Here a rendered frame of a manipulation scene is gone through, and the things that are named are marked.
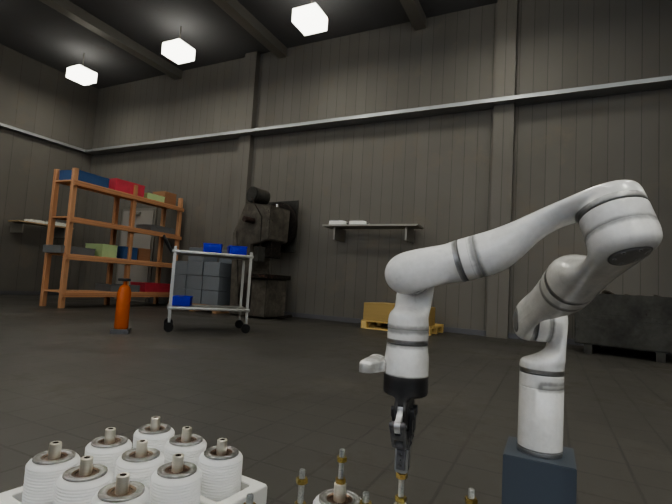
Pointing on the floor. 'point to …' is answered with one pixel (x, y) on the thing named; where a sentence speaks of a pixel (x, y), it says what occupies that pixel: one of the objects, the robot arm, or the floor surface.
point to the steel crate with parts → (626, 323)
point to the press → (273, 231)
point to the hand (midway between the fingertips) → (402, 458)
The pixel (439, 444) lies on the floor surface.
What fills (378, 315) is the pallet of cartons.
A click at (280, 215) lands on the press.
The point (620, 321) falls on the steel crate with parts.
